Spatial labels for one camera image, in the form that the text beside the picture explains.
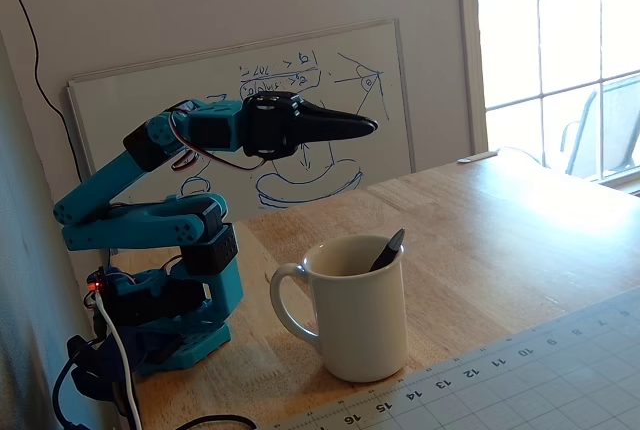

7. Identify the whiteboard with blue drawings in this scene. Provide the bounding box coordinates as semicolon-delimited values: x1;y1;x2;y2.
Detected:
66;17;417;225

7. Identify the white ceramic mug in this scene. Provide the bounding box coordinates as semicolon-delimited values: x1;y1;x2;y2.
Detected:
269;234;409;384

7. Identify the grey gridded cutting mat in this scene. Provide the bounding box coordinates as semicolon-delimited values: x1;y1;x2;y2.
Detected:
264;286;640;430

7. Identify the blue ballpoint pen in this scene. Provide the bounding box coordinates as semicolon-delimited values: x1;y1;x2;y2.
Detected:
368;227;407;274

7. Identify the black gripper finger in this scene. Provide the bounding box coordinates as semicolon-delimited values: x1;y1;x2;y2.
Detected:
299;121;380;144
299;101;377;127

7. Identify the black cable on wall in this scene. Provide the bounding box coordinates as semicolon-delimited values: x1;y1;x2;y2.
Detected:
8;0;85;185

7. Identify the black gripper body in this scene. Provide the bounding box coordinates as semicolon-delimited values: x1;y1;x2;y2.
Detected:
241;91;304;160

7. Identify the motor controller board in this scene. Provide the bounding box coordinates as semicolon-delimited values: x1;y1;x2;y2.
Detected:
83;265;119;312

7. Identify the white framed window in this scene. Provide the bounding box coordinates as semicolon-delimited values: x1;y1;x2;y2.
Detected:
457;0;640;196

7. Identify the small white flat object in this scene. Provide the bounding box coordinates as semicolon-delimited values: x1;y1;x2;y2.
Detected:
458;148;501;165

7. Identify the white usb cable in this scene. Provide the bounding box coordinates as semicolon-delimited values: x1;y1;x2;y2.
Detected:
93;293;145;430

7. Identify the blue table clamp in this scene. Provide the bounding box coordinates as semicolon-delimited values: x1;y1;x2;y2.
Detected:
67;327;154;404

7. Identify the outdoor patio chair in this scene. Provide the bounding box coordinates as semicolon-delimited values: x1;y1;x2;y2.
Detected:
558;73;640;182

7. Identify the thin black cable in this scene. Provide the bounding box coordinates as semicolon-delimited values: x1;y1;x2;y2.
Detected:
173;413;257;430

